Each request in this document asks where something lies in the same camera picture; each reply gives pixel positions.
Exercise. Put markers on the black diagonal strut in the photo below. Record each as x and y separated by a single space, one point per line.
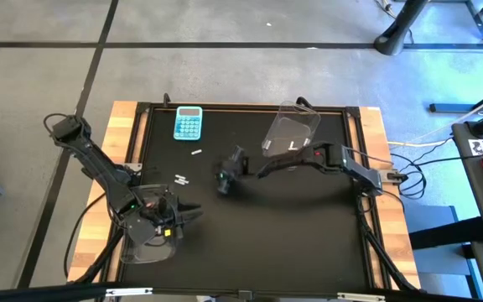
103 260
382 256

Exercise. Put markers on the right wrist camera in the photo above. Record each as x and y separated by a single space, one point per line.
238 153

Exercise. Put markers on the black stand foot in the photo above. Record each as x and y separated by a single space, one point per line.
396 38

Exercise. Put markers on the clear plastic bin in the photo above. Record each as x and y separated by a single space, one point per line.
287 126
149 253

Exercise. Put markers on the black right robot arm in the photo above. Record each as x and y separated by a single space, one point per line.
329 153

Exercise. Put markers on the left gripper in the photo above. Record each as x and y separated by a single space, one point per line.
164 214

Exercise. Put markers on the teal oval tray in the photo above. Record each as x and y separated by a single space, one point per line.
188 123

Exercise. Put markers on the black aluminium table frame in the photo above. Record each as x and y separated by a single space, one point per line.
233 105

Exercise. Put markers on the grey side table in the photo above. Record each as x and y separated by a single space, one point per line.
476 201

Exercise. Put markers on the black camera gantry bar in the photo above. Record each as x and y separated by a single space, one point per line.
36 291

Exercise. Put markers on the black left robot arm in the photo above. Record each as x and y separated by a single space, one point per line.
99 168

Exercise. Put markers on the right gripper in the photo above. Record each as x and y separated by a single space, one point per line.
231 170

